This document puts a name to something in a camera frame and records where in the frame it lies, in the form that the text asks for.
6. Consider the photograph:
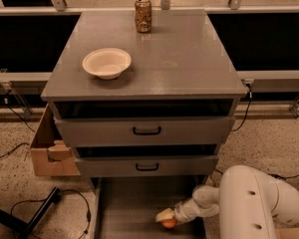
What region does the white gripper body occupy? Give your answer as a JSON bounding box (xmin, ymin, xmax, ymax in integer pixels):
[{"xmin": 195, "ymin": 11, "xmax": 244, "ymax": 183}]
[{"xmin": 173, "ymin": 198, "xmax": 200, "ymax": 224}]

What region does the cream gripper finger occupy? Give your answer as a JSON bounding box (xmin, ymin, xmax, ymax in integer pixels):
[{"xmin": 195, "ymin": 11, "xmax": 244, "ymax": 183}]
[{"xmin": 155, "ymin": 208, "xmax": 174, "ymax": 222}]

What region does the orange fruit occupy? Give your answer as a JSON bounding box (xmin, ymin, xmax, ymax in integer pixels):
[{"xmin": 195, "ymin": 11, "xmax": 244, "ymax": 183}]
[{"xmin": 161, "ymin": 219, "xmax": 177, "ymax": 229}]

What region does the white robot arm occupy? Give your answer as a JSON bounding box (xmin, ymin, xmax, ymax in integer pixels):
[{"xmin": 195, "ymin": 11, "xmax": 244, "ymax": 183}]
[{"xmin": 155, "ymin": 165, "xmax": 299, "ymax": 239}]

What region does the grey bottom drawer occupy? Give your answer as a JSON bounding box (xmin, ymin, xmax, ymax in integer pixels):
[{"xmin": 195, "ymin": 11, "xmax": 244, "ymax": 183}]
[{"xmin": 91, "ymin": 176, "xmax": 207, "ymax": 239}]

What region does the grey drawer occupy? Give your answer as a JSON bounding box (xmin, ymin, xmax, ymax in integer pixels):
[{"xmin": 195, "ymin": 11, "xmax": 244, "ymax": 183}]
[
  {"xmin": 55, "ymin": 117, "xmax": 234, "ymax": 147},
  {"xmin": 91, "ymin": 176, "xmax": 207, "ymax": 239},
  {"xmin": 75, "ymin": 155, "xmax": 218, "ymax": 177}
]

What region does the grey middle drawer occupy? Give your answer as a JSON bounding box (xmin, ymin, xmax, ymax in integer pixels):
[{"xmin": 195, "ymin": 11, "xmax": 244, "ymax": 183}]
[{"xmin": 75, "ymin": 155, "xmax": 218, "ymax": 177}]

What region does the grey top drawer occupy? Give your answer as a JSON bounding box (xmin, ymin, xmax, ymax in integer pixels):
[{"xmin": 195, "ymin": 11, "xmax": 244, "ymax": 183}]
[{"xmin": 55, "ymin": 117, "xmax": 234, "ymax": 147}]

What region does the grey drawer cabinet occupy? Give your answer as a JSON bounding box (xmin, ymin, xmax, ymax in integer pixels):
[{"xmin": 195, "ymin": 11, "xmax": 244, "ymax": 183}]
[{"xmin": 40, "ymin": 9, "xmax": 249, "ymax": 239}]

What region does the cardboard box left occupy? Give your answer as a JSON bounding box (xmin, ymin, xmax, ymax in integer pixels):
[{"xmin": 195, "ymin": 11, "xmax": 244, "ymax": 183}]
[{"xmin": 30, "ymin": 106, "xmax": 80, "ymax": 176}]

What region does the black stand leg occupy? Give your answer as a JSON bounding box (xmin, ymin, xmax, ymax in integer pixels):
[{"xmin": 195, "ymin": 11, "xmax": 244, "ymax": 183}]
[{"xmin": 0, "ymin": 187, "xmax": 61, "ymax": 239}]

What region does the white paper bowl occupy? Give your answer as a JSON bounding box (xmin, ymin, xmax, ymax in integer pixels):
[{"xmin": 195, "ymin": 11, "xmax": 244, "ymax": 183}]
[{"xmin": 82, "ymin": 48, "xmax": 132, "ymax": 80}]

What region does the gold drink can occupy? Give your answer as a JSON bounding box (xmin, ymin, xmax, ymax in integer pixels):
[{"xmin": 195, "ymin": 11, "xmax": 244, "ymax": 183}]
[{"xmin": 135, "ymin": 0, "xmax": 151, "ymax": 33}]

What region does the black floor cable right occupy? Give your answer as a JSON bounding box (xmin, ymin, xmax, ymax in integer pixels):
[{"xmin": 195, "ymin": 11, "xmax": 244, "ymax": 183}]
[{"xmin": 214, "ymin": 168, "xmax": 299, "ymax": 181}]

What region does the black floor cable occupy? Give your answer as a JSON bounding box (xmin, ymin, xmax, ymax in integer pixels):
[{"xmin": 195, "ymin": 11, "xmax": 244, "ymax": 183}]
[
  {"xmin": 214, "ymin": 168, "xmax": 299, "ymax": 181},
  {"xmin": 9, "ymin": 188, "xmax": 92, "ymax": 239}
]

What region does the black floor cable left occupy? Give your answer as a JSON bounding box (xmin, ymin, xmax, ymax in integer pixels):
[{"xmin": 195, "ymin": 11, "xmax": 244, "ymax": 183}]
[{"xmin": 9, "ymin": 188, "xmax": 92, "ymax": 239}]

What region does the black cable behind cabinet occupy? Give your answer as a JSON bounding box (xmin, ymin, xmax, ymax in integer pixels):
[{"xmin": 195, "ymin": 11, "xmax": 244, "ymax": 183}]
[{"xmin": 230, "ymin": 83, "xmax": 253, "ymax": 132}]

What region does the black cable far left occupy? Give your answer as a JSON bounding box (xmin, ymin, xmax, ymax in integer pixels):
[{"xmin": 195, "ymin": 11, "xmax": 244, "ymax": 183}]
[{"xmin": 0, "ymin": 89, "xmax": 37, "ymax": 164}]

